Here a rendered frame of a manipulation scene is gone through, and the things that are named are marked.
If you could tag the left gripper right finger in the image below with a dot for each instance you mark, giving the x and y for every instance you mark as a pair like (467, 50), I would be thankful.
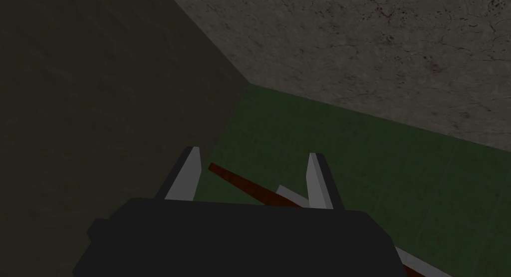
(320, 187)

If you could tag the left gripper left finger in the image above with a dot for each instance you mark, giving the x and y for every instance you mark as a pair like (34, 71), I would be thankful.
(184, 181)

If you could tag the red and grey knife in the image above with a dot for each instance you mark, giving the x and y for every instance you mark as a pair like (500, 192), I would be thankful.
(247, 185)

